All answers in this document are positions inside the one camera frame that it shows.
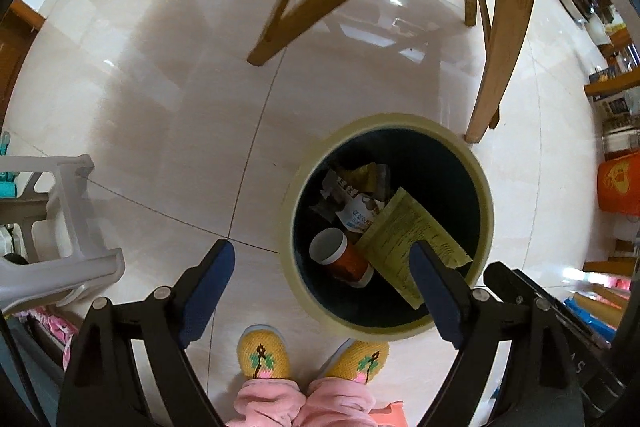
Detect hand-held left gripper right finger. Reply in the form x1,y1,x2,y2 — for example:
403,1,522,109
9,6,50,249
409,241,586,427

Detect white plastic stool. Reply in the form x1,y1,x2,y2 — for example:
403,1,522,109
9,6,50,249
0,154,126,315

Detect orange bucket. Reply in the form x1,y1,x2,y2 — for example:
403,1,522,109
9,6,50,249
597,157,640,214

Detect coral plastic stool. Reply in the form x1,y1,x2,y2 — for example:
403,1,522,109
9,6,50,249
370,401,406,427

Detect pink fleece pants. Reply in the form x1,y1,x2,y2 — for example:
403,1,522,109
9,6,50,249
225,377,381,427

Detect yellow wrapper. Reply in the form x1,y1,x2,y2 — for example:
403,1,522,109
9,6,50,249
335,162,391,202

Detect teal packet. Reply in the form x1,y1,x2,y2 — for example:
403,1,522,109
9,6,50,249
0,131,18,198

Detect white wrapper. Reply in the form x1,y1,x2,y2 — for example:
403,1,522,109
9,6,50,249
342,196,387,233

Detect red paper cup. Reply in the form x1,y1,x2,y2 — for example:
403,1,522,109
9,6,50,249
308,227,375,289

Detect pink patterned cloth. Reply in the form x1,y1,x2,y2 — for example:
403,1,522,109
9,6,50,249
27,309,81,373

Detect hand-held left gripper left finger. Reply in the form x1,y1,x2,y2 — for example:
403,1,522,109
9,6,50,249
56,239,236,427

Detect yellow basket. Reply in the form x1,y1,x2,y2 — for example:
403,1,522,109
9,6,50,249
360,187,473,309

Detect white bucket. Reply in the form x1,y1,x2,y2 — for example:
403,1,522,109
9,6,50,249
585,14,613,48

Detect round cream-rimmed trash bin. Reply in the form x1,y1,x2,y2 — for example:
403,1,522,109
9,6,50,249
279,113,496,342

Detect wooden table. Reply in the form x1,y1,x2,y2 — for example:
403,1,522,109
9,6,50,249
246,0,546,146

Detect yellow knitted slipper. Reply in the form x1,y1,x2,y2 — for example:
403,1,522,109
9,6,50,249
237,324,292,380
320,339,390,385

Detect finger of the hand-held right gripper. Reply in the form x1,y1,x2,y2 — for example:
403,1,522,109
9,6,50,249
484,261,538,303

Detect brown wooden door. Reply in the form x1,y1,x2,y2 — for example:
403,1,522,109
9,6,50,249
0,0,46,108

